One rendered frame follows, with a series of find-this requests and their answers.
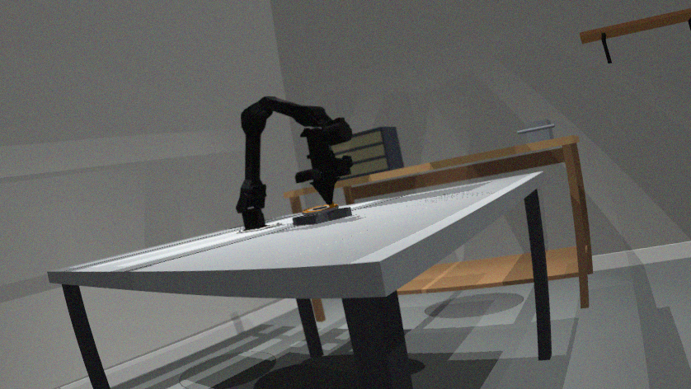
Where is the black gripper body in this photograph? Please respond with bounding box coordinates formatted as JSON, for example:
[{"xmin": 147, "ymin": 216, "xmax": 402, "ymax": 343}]
[{"xmin": 295, "ymin": 147, "xmax": 351, "ymax": 183}]

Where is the orange round plate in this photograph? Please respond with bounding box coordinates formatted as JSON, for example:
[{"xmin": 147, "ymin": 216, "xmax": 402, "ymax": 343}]
[{"xmin": 302, "ymin": 202, "xmax": 339, "ymax": 215}]

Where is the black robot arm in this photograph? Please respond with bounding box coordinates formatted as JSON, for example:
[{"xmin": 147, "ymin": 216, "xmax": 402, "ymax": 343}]
[{"xmin": 236, "ymin": 96, "xmax": 353, "ymax": 231}]

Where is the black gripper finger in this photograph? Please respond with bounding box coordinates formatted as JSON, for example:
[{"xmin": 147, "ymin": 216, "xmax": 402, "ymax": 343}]
[
  {"xmin": 309, "ymin": 178, "xmax": 332, "ymax": 205},
  {"xmin": 329, "ymin": 177, "xmax": 340, "ymax": 203}
]

